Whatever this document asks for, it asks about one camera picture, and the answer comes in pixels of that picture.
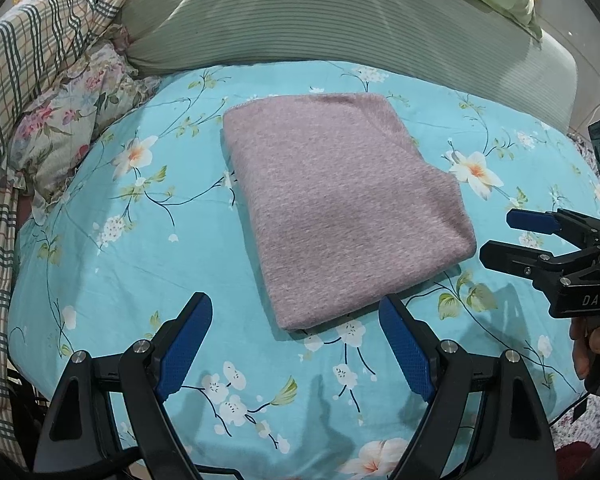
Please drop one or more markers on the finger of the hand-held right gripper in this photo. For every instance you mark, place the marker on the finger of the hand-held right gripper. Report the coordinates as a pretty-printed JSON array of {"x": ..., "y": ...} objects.
[
  {"x": 530, "y": 221},
  {"x": 505, "y": 255}
]

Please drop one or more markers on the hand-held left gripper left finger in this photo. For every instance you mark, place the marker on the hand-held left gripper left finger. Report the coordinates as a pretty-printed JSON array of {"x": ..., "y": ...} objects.
[{"x": 180, "y": 355}]

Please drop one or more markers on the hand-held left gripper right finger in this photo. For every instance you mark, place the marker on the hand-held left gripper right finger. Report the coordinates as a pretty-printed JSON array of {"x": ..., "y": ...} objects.
[{"x": 405, "y": 350}]

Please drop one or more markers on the pink knit cloth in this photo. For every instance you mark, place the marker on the pink knit cloth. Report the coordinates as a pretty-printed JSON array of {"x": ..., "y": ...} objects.
[{"x": 340, "y": 200}]

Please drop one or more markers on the turquoise floral bed sheet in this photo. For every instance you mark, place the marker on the turquoise floral bed sheet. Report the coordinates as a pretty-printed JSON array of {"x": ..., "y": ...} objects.
[{"x": 230, "y": 310}]

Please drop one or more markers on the red floral cloth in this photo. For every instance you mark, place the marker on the red floral cloth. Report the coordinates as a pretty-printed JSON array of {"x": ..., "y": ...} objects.
[{"x": 580, "y": 460}]

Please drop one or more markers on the floral ruffled pillow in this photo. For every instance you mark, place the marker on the floral ruffled pillow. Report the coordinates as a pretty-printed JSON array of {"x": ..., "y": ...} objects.
[{"x": 65, "y": 125}]

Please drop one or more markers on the grey-green striped pillow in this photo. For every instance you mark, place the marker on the grey-green striped pillow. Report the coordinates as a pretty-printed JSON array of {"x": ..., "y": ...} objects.
[{"x": 305, "y": 20}]

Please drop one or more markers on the plaid quilt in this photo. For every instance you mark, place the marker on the plaid quilt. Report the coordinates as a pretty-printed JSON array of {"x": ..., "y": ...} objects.
[{"x": 30, "y": 50}]

